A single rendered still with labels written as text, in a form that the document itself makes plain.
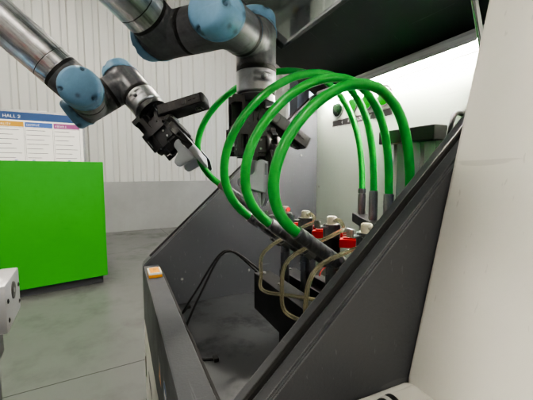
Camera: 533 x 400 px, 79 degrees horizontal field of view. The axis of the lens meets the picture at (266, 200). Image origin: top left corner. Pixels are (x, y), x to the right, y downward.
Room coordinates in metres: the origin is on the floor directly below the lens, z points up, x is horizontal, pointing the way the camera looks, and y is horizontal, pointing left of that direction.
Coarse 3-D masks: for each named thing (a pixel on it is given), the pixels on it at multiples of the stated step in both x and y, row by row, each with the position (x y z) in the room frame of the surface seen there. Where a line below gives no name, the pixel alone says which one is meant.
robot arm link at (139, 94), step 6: (132, 90) 0.76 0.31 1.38; (138, 90) 0.76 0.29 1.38; (144, 90) 0.76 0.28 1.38; (150, 90) 0.77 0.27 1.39; (132, 96) 0.76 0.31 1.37; (138, 96) 0.75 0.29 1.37; (144, 96) 0.75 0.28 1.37; (150, 96) 0.76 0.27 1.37; (156, 96) 0.77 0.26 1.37; (126, 102) 0.77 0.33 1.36; (132, 102) 0.75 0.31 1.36; (138, 102) 0.75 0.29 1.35; (132, 108) 0.76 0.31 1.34
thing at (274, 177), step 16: (352, 80) 0.42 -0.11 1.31; (368, 80) 0.43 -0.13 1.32; (320, 96) 0.40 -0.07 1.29; (384, 96) 0.45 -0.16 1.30; (304, 112) 0.39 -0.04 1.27; (400, 112) 0.45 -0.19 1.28; (288, 128) 0.39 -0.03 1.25; (400, 128) 0.46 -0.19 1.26; (288, 144) 0.38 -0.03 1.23; (272, 160) 0.38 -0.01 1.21; (272, 176) 0.37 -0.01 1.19; (272, 192) 0.37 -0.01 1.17; (272, 208) 0.38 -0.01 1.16; (288, 224) 0.38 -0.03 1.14; (304, 240) 0.39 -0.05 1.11; (320, 256) 0.40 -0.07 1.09
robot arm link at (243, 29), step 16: (192, 0) 0.50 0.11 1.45; (208, 0) 0.49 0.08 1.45; (224, 0) 0.48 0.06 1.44; (240, 0) 0.52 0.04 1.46; (176, 16) 0.54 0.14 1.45; (192, 16) 0.50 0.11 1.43; (208, 16) 0.49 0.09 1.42; (224, 16) 0.48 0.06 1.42; (240, 16) 0.51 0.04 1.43; (256, 16) 0.57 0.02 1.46; (192, 32) 0.53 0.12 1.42; (208, 32) 0.50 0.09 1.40; (224, 32) 0.50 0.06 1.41; (240, 32) 0.52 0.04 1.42; (256, 32) 0.56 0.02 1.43; (192, 48) 0.56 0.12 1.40; (208, 48) 0.55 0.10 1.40; (224, 48) 0.55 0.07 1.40; (240, 48) 0.56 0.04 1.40
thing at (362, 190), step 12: (276, 72) 0.73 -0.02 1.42; (288, 72) 0.73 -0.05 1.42; (324, 84) 0.74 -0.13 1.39; (228, 96) 0.73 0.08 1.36; (336, 96) 0.74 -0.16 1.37; (216, 108) 0.72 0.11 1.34; (348, 108) 0.73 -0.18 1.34; (204, 120) 0.72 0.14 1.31; (360, 144) 0.73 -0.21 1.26; (360, 156) 0.74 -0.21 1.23; (204, 168) 0.72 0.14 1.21; (360, 168) 0.74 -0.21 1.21; (216, 180) 0.72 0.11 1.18; (360, 180) 0.74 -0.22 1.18; (360, 192) 0.73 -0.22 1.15
